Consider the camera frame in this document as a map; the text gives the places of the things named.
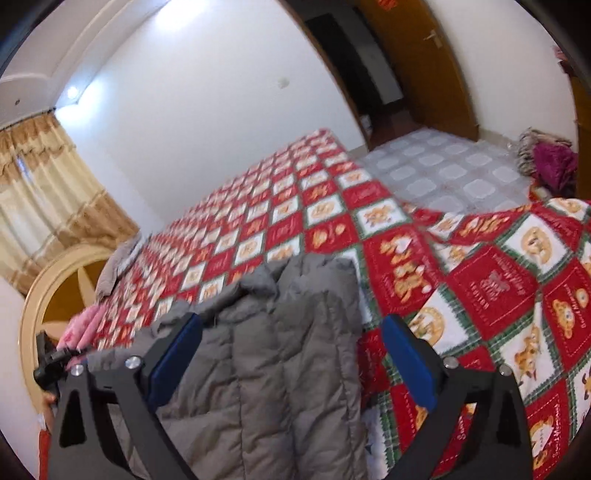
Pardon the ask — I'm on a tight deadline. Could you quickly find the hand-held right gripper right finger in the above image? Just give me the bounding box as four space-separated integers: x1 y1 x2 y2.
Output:
382 315 536 480

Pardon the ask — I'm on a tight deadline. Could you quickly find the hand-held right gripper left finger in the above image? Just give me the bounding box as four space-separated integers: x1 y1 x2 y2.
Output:
48 312 204 480

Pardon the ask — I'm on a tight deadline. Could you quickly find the grey puffer jacket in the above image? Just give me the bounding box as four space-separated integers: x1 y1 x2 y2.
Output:
83 254 370 480

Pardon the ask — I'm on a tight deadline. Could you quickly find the purple clothes pile on floor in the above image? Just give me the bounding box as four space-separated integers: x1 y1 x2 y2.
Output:
515 128 573 178

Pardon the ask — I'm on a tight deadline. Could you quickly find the pink blanket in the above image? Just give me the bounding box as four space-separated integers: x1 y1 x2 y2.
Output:
55 302 109 370

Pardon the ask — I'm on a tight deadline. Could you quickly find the cream wooden headboard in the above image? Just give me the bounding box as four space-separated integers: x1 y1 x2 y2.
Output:
18 244 114 416

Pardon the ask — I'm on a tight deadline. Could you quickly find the striped pillow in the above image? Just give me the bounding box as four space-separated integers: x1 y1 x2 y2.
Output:
95 233 144 301

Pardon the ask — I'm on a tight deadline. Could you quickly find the beige patterned curtain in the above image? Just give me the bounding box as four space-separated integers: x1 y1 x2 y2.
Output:
0 113 139 296

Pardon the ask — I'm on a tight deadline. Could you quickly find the red printed bedspread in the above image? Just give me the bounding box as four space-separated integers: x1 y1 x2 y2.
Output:
65 128 591 480

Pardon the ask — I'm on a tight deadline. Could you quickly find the brown wooden door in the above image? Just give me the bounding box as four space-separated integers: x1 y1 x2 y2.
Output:
358 0 478 141

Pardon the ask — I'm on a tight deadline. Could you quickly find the brown wooden door frame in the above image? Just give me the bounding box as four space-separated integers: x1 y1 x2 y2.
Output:
277 0 376 151

